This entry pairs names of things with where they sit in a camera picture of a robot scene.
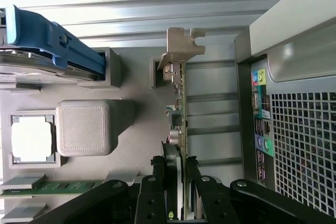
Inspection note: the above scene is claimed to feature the grey plastic parts rack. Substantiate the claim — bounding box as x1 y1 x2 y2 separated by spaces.
0 47 188 224

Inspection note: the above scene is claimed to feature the green RAM stick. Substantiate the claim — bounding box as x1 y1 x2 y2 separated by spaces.
0 179 106 198

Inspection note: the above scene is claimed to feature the silver CPU chip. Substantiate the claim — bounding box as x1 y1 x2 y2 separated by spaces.
12 115 55 162

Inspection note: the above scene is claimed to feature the silver hard disk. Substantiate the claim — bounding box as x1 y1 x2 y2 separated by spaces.
0 48 104 83

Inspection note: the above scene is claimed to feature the open grey PC case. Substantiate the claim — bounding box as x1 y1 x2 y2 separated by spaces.
234 0 336 216

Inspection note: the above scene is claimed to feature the blue disk caddy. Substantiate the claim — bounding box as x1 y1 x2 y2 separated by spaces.
5 5 106 79

